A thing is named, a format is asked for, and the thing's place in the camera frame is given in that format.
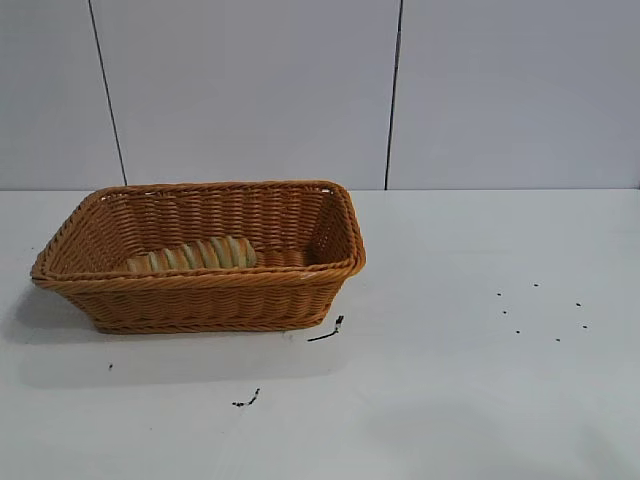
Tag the long striped bread loaf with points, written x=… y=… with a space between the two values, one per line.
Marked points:
x=200 y=255

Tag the brown woven wicker basket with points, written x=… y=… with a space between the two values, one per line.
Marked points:
x=210 y=300

